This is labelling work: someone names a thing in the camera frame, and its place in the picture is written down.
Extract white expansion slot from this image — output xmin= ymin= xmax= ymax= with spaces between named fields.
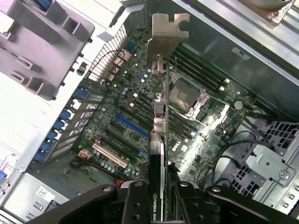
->
xmin=92 ymin=142 xmax=127 ymax=169

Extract long black expansion slot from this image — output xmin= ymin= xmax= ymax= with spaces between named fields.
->
xmin=104 ymin=127 xmax=142 ymax=157
xmin=98 ymin=135 xmax=137 ymax=164
xmin=120 ymin=104 xmax=150 ymax=128

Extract white power connector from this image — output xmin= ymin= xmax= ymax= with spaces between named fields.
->
xmin=78 ymin=149 xmax=91 ymax=161

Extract short black expansion slot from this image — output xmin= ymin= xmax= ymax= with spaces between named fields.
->
xmin=108 ymin=120 xmax=127 ymax=135

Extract blue expansion slot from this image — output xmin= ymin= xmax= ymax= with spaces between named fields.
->
xmin=114 ymin=113 xmax=150 ymax=139

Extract perforated metal disk bay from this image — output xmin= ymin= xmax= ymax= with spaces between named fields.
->
xmin=210 ymin=115 xmax=299 ymax=210

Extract metal socket cover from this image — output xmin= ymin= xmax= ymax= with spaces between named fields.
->
xmin=185 ymin=93 xmax=231 ymax=131

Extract blue slot retention clip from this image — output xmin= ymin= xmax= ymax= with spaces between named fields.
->
xmin=40 ymin=141 xmax=55 ymax=153
xmin=60 ymin=109 xmax=78 ymax=121
xmin=47 ymin=130 xmax=62 ymax=142
xmin=54 ymin=119 xmax=70 ymax=132
xmin=75 ymin=87 xmax=91 ymax=101
xmin=34 ymin=151 xmax=49 ymax=163

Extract CPU socket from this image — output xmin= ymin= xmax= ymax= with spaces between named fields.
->
xmin=170 ymin=72 xmax=203 ymax=113

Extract silver power supply unit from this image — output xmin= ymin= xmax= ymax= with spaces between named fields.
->
xmin=0 ymin=171 xmax=78 ymax=224

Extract green motherboard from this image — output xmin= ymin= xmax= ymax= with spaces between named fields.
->
xmin=77 ymin=27 xmax=257 ymax=187

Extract blue case latch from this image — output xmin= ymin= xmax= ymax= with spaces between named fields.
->
xmin=0 ymin=169 xmax=7 ymax=189

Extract open black PC case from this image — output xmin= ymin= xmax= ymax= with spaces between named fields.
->
xmin=0 ymin=0 xmax=299 ymax=224

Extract grey printed parts rack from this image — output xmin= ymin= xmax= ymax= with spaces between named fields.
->
xmin=0 ymin=0 xmax=96 ymax=101

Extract hard disk with blue caddy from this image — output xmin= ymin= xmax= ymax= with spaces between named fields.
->
xmin=35 ymin=0 xmax=52 ymax=12

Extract sleeved yellow power wires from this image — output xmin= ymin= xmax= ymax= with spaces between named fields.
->
xmin=70 ymin=156 xmax=107 ymax=172

